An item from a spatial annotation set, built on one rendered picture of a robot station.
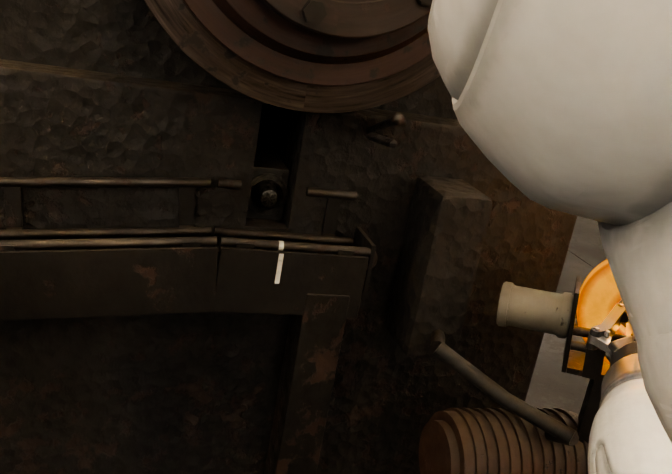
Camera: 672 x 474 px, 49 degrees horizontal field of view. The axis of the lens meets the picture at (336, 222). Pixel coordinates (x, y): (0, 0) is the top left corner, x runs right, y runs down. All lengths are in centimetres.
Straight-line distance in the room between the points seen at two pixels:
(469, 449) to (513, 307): 19
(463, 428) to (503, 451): 6
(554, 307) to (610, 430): 33
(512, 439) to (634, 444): 37
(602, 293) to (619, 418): 32
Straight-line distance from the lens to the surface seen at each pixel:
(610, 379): 78
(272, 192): 101
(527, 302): 99
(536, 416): 99
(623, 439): 66
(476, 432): 98
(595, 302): 99
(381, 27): 80
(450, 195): 96
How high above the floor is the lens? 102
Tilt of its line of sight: 17 degrees down
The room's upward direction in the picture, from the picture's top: 10 degrees clockwise
